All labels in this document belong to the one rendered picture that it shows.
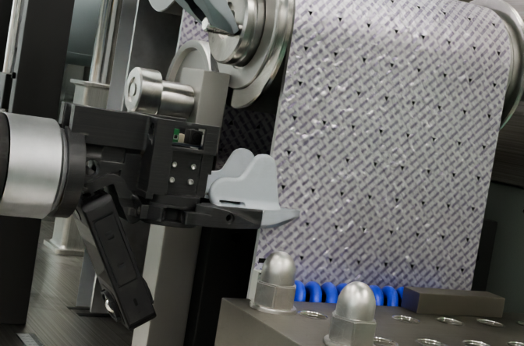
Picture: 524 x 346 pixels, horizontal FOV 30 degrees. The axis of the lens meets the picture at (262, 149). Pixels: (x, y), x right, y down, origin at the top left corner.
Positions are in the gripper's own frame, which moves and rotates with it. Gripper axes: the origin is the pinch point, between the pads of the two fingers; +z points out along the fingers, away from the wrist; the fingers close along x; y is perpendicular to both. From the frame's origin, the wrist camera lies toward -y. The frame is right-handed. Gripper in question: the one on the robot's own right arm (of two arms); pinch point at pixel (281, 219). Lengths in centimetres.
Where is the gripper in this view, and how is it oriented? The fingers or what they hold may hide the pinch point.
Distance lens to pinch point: 82.9
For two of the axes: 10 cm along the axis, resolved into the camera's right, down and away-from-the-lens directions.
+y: 1.6, -9.9, -0.5
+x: -4.5, -1.2, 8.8
